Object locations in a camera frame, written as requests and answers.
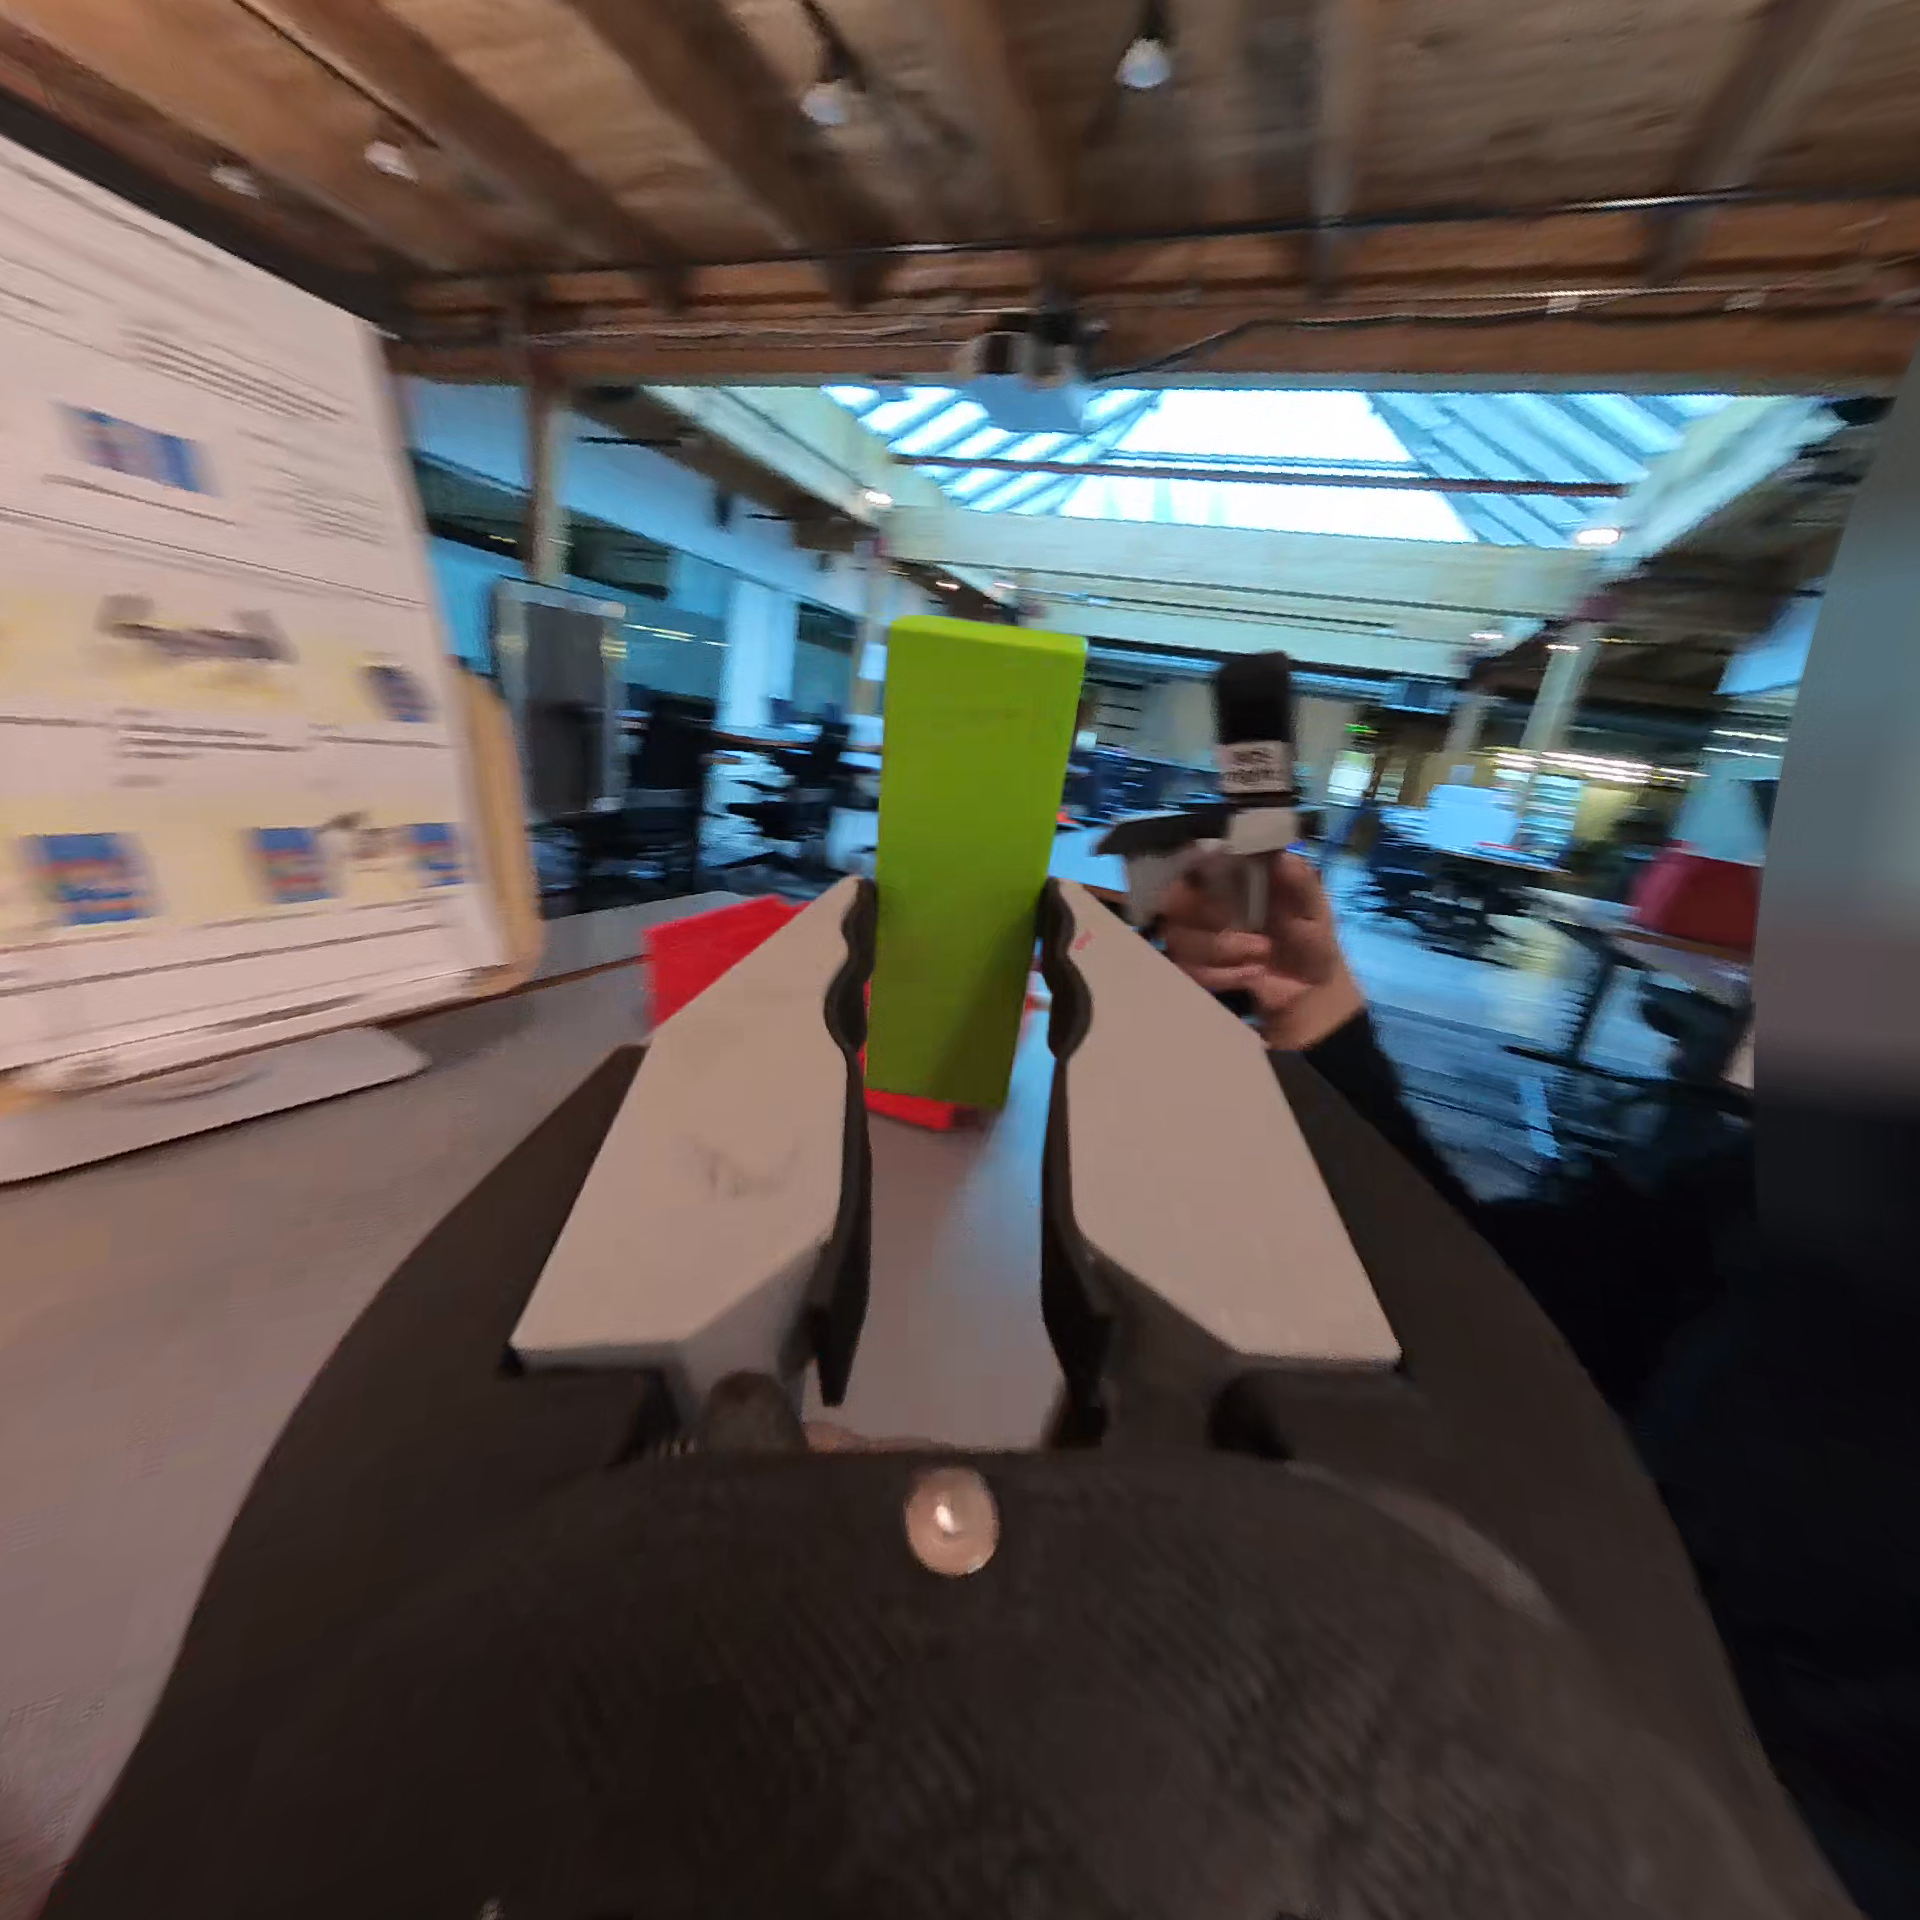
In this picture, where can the red plastic bin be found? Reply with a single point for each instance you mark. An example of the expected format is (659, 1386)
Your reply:
(706, 962)

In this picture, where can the lime green long block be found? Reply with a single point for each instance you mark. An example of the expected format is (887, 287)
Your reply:
(974, 841)

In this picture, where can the printed instruction poster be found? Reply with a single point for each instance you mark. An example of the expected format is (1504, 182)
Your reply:
(212, 524)

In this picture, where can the person's right hand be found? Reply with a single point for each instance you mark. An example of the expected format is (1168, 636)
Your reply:
(1300, 962)

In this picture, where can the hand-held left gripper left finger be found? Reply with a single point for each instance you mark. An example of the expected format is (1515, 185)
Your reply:
(706, 1172)

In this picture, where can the grey panel on black stand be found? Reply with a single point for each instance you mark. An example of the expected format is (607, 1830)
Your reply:
(564, 706)

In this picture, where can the person's right forearm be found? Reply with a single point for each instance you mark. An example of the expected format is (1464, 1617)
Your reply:
(1396, 1103)

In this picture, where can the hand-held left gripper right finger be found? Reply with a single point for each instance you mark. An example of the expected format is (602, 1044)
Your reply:
(1214, 1186)

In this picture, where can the red bag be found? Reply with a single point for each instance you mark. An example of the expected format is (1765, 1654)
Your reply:
(1694, 897)

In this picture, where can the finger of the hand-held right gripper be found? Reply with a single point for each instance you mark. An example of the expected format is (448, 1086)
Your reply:
(1171, 875)

